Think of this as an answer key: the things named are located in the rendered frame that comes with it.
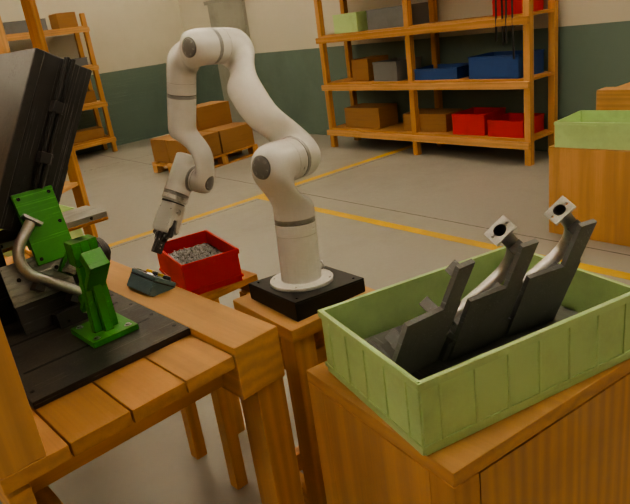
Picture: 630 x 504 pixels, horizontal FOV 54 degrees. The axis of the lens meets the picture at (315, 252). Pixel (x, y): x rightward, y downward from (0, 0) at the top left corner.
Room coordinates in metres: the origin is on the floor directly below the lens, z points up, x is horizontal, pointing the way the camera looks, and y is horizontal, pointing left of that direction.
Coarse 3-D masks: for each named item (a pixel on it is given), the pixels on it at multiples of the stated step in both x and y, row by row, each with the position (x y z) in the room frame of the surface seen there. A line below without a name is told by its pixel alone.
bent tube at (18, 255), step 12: (24, 216) 1.68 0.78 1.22; (24, 228) 1.67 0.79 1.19; (24, 240) 1.65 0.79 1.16; (12, 252) 1.63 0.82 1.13; (24, 264) 1.63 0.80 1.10; (24, 276) 1.62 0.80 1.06; (36, 276) 1.63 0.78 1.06; (48, 276) 1.65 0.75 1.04; (60, 288) 1.65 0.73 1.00; (72, 288) 1.67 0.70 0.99
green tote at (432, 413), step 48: (384, 288) 1.44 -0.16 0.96; (432, 288) 1.50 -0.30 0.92; (576, 288) 1.39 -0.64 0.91; (624, 288) 1.27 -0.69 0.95; (336, 336) 1.30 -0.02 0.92; (528, 336) 1.11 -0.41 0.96; (576, 336) 1.16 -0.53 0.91; (624, 336) 1.22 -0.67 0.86; (384, 384) 1.10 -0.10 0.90; (432, 384) 1.00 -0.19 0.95; (480, 384) 1.05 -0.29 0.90; (528, 384) 1.11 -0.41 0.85; (432, 432) 1.00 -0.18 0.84
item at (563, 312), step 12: (564, 312) 1.39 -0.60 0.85; (576, 312) 1.38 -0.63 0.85; (372, 336) 1.40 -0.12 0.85; (384, 336) 1.40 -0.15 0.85; (504, 336) 1.31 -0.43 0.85; (516, 336) 1.31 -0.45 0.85; (480, 348) 1.27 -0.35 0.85; (492, 348) 1.27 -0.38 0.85; (456, 360) 1.24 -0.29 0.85; (420, 372) 1.21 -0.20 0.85; (432, 372) 1.20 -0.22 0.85
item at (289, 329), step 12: (240, 300) 1.74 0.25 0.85; (252, 300) 1.73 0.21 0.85; (252, 312) 1.66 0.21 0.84; (264, 312) 1.63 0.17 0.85; (276, 312) 1.62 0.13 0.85; (276, 324) 1.55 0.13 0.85; (288, 324) 1.53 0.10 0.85; (300, 324) 1.52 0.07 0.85; (312, 324) 1.53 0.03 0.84; (288, 336) 1.51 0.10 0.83; (300, 336) 1.51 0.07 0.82
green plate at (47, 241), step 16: (32, 192) 1.75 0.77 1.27; (48, 192) 1.78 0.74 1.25; (16, 208) 1.71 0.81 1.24; (32, 208) 1.73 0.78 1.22; (48, 208) 1.76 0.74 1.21; (48, 224) 1.74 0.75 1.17; (64, 224) 1.76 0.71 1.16; (32, 240) 1.70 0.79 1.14; (48, 240) 1.72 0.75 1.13; (64, 240) 1.74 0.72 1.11; (48, 256) 1.70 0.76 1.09
